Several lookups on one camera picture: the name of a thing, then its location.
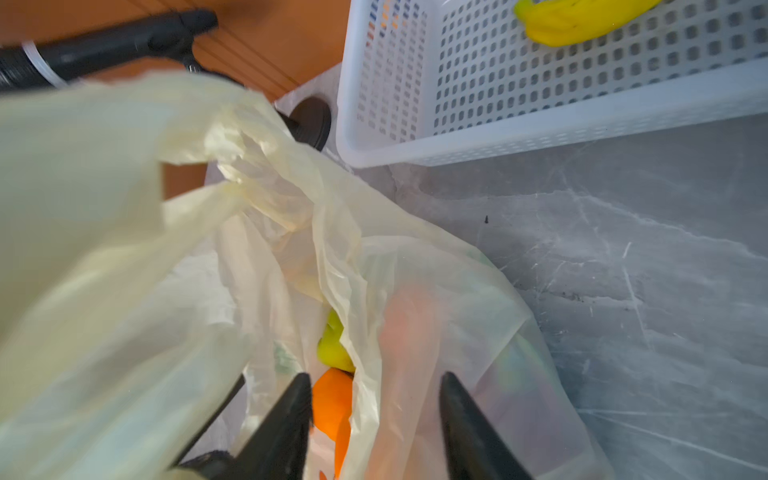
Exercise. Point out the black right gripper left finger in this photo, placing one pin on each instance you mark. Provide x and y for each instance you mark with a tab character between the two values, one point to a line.
277	449

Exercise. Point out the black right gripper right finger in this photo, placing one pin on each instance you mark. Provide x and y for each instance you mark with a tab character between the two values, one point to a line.
473	449

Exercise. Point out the orange fruit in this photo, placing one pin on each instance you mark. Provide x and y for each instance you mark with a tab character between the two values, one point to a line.
332	397

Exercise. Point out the yellowish plastic bag orange print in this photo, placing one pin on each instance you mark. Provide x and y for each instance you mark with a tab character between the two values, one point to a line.
169	257

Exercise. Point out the light green fruit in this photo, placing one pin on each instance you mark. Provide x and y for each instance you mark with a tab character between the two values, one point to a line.
329	350

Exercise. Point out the white perforated plastic basket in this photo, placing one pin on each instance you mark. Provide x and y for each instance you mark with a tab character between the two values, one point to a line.
441	82

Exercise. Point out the black microphone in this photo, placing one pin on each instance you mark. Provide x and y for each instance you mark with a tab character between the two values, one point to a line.
57	63

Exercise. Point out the yellow banana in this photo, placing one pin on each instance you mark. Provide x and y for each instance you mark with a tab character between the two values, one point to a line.
560	23

